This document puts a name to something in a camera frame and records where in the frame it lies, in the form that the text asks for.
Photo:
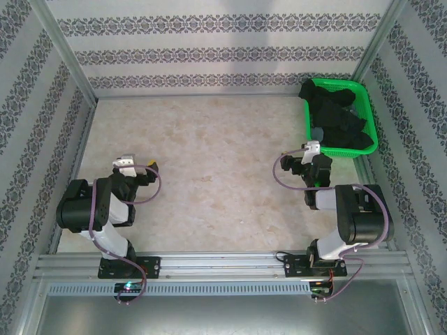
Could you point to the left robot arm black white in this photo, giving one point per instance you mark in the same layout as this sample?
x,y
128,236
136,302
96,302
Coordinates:
x,y
82,209

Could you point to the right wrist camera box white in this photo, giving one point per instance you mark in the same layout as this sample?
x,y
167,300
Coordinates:
x,y
311,150

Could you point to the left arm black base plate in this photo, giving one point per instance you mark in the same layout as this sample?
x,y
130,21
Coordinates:
x,y
152,265

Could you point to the black t-shirt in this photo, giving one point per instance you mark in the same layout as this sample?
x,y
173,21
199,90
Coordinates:
x,y
335,115

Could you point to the aluminium mounting rail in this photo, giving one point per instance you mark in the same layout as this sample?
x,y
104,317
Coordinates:
x,y
223,263

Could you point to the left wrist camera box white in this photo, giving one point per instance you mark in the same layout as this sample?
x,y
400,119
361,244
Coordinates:
x,y
124,164

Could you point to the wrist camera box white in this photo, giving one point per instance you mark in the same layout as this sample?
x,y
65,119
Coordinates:
x,y
124,164
311,150

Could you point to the green plastic basket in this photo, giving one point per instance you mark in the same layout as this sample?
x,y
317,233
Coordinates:
x,y
363,150

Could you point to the aluminium frame cross bar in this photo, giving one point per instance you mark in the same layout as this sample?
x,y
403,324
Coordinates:
x,y
195,96

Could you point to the aluminium frame post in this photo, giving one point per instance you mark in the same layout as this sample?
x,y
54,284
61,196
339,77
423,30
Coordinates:
x,y
379,42
64,49

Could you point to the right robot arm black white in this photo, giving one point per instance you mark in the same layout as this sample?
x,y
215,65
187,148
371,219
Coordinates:
x,y
363,220

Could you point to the gray metal shelf panel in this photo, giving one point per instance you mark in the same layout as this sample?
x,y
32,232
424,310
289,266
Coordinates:
x,y
223,315

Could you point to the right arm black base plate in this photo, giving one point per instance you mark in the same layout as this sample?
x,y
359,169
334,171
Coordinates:
x,y
293,267

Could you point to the gray t-shirt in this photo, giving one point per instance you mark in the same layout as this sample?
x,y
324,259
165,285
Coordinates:
x,y
317,132

